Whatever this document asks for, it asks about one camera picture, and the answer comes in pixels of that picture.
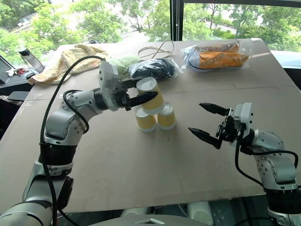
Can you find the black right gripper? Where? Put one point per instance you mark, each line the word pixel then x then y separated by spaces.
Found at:
pixel 229 129

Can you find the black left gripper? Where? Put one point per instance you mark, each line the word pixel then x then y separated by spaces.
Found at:
pixel 123 95

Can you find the yellow white paper cup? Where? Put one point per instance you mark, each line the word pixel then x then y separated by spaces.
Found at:
pixel 152 86
pixel 145 122
pixel 167 117

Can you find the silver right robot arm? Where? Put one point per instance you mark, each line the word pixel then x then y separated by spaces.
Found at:
pixel 275 153

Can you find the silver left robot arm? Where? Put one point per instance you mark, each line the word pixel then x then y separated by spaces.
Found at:
pixel 58 120

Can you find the black fabric in plastic bag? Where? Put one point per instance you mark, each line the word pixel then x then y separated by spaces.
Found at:
pixel 152 68

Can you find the light green cloth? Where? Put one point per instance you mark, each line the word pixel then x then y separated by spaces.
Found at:
pixel 124 62

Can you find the orange canvas shoe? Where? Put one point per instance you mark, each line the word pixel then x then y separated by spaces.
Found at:
pixel 221 60

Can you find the clear plastic shoe bag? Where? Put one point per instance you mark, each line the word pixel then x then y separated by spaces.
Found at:
pixel 188 50

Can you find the pale yellow towel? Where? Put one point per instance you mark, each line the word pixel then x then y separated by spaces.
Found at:
pixel 70 61

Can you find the white rounded shape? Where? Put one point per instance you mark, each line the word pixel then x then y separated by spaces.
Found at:
pixel 200 212
pixel 132 212

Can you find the clear water bottle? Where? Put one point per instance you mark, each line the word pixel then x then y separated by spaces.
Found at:
pixel 30 61

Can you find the red key bunch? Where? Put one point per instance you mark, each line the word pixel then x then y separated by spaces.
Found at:
pixel 20 70

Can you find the black side desk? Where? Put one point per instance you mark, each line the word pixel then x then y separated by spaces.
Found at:
pixel 9 113

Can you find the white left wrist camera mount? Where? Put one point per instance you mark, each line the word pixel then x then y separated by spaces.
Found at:
pixel 108 80

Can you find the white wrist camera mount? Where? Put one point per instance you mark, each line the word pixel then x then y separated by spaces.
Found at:
pixel 245 115
pixel 108 80

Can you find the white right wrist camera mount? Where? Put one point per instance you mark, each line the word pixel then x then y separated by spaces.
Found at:
pixel 245 115

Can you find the black window frame post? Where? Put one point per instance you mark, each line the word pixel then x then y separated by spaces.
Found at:
pixel 176 18

